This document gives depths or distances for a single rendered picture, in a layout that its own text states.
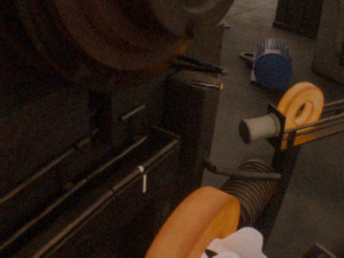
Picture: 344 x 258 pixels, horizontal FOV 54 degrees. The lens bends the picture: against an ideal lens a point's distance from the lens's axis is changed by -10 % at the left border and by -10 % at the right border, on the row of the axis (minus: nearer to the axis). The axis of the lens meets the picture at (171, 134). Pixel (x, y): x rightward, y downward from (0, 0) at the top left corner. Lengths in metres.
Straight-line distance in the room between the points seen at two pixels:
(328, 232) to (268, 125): 0.91
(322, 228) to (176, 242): 1.44
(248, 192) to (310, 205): 0.90
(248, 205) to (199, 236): 0.61
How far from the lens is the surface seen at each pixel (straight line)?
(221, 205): 0.33
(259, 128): 0.88
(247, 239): 0.34
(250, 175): 0.93
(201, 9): 0.49
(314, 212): 1.77
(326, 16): 3.27
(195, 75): 0.81
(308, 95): 0.94
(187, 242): 0.30
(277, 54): 2.63
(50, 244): 0.55
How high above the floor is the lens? 1.12
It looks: 33 degrees down
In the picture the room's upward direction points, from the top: 5 degrees clockwise
